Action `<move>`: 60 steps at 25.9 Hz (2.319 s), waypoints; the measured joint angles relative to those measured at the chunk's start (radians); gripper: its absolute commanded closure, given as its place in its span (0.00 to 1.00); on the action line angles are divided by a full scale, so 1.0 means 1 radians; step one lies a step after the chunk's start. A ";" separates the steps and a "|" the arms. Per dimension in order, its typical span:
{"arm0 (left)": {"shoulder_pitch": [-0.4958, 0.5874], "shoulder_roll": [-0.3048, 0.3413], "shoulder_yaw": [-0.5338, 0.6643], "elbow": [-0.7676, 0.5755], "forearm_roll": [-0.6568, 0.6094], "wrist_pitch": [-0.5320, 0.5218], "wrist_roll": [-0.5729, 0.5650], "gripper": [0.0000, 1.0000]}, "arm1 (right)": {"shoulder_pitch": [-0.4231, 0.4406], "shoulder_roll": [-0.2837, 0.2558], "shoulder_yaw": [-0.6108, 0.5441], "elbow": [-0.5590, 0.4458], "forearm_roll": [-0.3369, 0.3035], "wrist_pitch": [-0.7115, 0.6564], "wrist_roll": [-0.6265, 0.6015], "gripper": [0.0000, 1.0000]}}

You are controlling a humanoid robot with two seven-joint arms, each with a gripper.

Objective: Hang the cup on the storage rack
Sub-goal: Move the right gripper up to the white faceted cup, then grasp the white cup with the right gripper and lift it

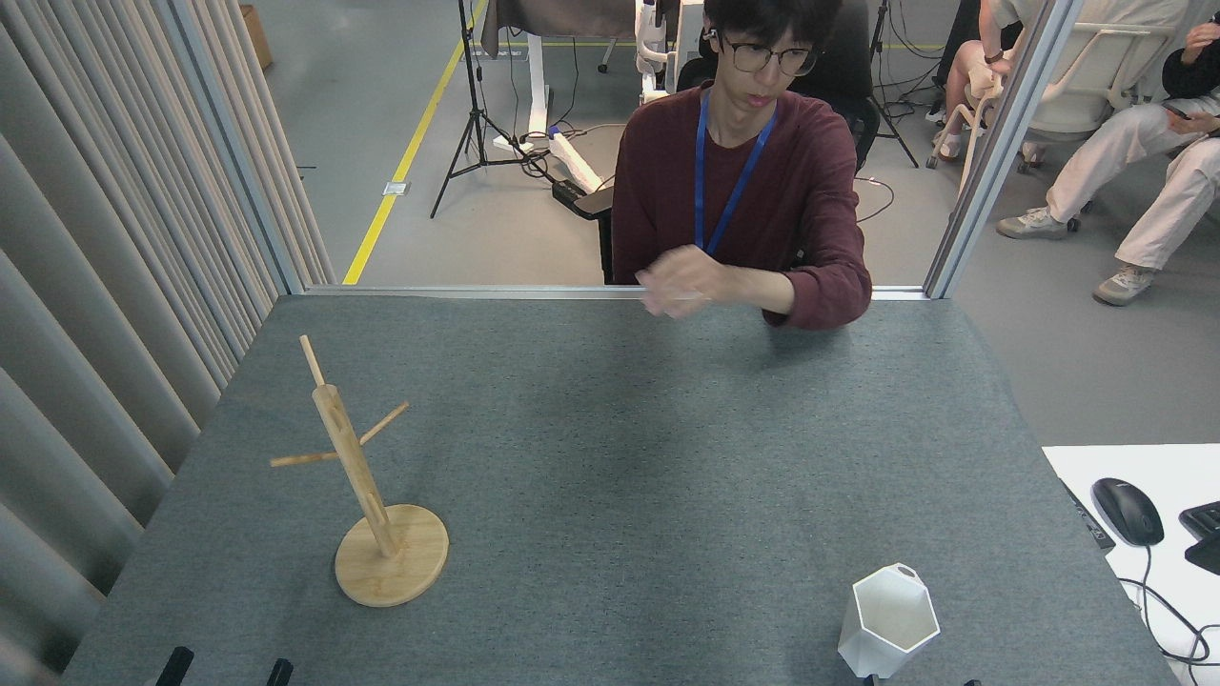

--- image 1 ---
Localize white hexagonal cup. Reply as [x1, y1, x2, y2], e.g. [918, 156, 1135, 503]
[838, 563, 941, 679]

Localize wooden cup rack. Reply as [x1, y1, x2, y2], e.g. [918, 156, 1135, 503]
[270, 334, 450, 608]

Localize person's left hand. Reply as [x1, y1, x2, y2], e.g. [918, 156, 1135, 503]
[636, 246, 730, 318]

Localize black flat bar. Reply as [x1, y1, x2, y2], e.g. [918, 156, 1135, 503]
[1061, 479, 1116, 551]

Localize black computer mouse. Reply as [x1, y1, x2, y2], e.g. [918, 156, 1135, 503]
[1091, 477, 1165, 547]

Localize black keyboard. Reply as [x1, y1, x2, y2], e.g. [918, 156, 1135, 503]
[1179, 500, 1220, 575]

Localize white side desk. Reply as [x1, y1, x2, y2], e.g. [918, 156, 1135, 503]
[1042, 443, 1220, 686]

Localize beige curtain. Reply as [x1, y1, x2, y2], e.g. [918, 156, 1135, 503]
[0, 0, 336, 686]

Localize person in maroon top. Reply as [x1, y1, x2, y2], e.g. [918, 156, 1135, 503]
[610, 0, 873, 331]

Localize seated person in white trousers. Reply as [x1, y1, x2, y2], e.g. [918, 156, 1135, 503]
[996, 0, 1220, 307]

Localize black tripod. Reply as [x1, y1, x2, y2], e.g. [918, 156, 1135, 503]
[431, 0, 549, 219]

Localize black office chair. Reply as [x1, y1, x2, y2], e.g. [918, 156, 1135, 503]
[575, 0, 883, 285]

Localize seated person with wristwatch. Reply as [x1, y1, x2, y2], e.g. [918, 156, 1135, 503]
[926, 0, 1054, 160]

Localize white chair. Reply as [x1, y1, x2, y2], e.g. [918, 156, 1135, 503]
[956, 0, 1188, 192]

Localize black-framed glasses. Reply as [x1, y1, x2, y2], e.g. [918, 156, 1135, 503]
[703, 29, 821, 78]

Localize white desk leg stand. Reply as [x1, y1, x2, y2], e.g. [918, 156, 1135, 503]
[493, 33, 606, 193]

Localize cardboard box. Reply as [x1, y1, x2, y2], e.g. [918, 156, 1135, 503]
[238, 5, 275, 71]

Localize white machine on wheels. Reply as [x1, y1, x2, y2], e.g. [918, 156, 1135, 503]
[635, 0, 708, 105]

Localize black mouse cable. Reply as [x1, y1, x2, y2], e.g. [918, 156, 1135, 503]
[1115, 545, 1220, 668]

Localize silver frame rail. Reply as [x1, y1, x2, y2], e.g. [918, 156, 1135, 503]
[303, 284, 928, 302]

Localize blue lanyard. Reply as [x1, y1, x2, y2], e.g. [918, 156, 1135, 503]
[694, 88, 778, 256]

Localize silver frame post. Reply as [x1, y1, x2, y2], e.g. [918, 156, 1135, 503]
[923, 0, 1088, 300]

